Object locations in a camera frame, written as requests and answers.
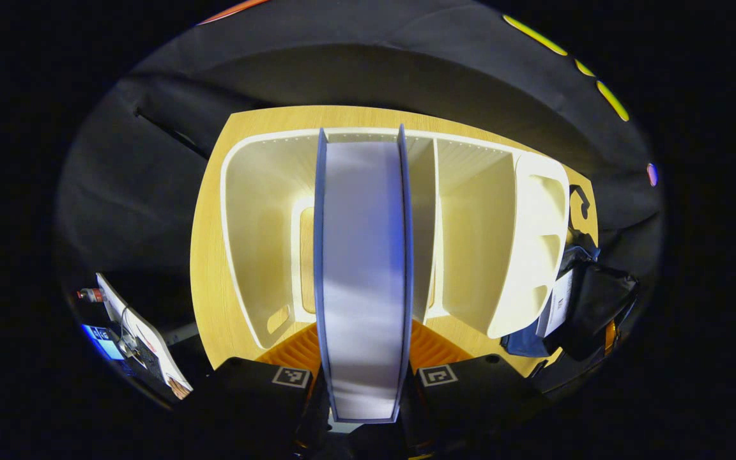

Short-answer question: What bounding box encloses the white book with large print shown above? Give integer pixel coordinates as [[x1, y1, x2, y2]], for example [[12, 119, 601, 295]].
[[312, 125, 415, 424]]

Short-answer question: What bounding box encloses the blue schoolbag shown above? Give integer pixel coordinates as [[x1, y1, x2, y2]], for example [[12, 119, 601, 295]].
[[501, 184, 640, 378]]

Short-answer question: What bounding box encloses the white bookshelf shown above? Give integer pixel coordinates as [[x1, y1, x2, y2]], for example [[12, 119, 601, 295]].
[[220, 126, 571, 351]]

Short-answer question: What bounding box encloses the blue lit screen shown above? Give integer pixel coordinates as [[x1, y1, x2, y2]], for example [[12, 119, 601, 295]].
[[82, 324, 125, 360]]

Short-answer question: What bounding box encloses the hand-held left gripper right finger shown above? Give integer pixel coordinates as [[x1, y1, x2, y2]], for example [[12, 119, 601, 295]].
[[400, 319, 554, 460]]

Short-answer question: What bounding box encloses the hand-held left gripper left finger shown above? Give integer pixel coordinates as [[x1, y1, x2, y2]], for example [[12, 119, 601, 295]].
[[192, 321, 330, 460]]

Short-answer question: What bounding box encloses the black backdrop cloth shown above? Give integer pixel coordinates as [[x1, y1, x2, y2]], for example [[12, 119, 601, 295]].
[[55, 0, 666, 410]]

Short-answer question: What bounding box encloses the white cluttered table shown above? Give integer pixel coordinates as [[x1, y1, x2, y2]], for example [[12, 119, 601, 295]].
[[95, 273, 194, 401]]

